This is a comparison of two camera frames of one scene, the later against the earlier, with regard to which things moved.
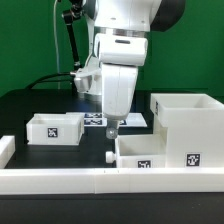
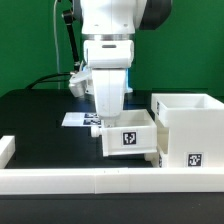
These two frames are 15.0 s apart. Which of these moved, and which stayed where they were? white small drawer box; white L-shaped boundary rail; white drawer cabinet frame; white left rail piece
Moved: white small drawer box
Stayed: white left rail piece; white L-shaped boundary rail; white drawer cabinet frame
